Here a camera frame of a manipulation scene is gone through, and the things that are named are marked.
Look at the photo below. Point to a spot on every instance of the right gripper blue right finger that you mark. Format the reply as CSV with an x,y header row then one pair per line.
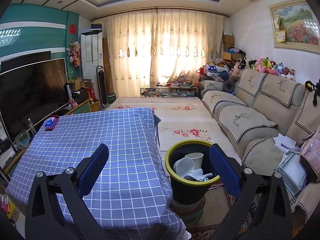
x,y
262,208

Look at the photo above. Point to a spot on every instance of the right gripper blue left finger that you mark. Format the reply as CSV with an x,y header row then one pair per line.
x,y
44,218

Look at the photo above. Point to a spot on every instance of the white patterned tissue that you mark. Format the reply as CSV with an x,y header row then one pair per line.
x,y
197,175

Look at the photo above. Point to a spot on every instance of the white paper cup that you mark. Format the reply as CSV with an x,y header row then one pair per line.
x,y
197,158
183,166

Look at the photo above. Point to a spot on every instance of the clear document folder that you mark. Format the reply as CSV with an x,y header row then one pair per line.
x,y
292,172

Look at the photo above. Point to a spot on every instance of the white papers on sofa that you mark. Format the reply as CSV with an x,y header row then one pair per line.
x,y
284,143

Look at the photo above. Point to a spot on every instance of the blue checked tablecloth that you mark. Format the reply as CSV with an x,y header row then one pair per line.
x,y
131,197

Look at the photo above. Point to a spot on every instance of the pink school backpack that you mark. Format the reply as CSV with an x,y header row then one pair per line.
x,y
310,156

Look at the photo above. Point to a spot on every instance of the clear water bottle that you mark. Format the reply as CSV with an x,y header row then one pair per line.
x,y
31,126

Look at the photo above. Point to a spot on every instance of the red tissue pack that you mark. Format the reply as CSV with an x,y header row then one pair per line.
x,y
51,122

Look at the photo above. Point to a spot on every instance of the black bin with yellow rim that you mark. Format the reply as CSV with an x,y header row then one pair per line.
x,y
184,191

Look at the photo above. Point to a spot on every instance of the beige sofa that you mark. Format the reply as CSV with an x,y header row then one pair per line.
x,y
262,107

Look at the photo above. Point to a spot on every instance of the black television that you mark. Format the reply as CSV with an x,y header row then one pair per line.
x,y
33,91

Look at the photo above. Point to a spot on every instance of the black red plush toy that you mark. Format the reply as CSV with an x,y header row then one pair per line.
x,y
315,88

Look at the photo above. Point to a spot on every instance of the black tower fan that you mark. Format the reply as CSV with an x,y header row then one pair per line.
x,y
102,86

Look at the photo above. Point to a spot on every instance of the plush toy pile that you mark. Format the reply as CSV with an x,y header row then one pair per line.
x,y
265,65

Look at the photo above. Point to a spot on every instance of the glass coffee table with clutter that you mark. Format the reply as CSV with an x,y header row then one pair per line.
x,y
176,89

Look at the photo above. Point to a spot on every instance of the artificial flower bouquet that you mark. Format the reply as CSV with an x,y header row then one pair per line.
x,y
73,51

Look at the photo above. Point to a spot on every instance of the cardboard boxes stack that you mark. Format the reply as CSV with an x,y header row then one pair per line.
x,y
230,52

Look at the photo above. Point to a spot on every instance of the cream curtains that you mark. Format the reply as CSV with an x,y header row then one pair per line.
x,y
153,47

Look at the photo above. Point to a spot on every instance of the framed flower painting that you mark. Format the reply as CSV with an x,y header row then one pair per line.
x,y
294,26

